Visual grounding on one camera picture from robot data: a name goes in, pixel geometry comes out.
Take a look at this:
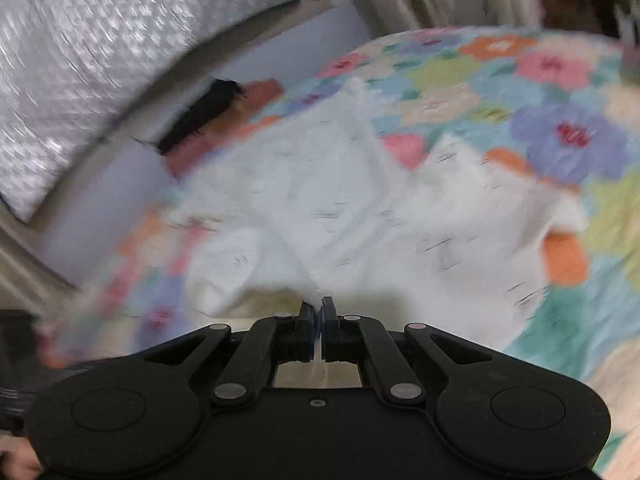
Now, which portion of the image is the white patterned garment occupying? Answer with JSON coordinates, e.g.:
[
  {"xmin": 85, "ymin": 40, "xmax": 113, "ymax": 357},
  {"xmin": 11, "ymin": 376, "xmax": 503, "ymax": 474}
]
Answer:
[{"xmin": 170, "ymin": 80, "xmax": 586, "ymax": 349}]

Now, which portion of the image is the person's right hand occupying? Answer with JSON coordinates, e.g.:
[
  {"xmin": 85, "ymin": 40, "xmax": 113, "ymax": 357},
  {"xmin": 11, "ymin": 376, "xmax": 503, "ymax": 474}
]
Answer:
[{"xmin": 1, "ymin": 436, "xmax": 43, "ymax": 480}]

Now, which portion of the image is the red box with black cloth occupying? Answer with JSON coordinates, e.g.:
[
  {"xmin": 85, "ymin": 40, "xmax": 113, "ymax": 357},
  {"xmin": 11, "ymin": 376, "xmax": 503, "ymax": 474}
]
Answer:
[{"xmin": 157, "ymin": 79, "xmax": 283, "ymax": 179}]

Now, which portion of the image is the colourful floral bedspread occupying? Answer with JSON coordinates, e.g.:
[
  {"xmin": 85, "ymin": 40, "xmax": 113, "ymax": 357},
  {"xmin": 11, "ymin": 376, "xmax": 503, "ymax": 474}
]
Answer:
[{"xmin": 44, "ymin": 27, "xmax": 639, "ymax": 479}]

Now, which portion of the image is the silver textured window screen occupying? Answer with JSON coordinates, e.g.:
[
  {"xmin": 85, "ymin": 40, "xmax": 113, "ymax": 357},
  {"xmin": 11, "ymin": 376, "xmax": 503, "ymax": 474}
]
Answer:
[{"xmin": 1, "ymin": 0, "xmax": 294, "ymax": 222}]

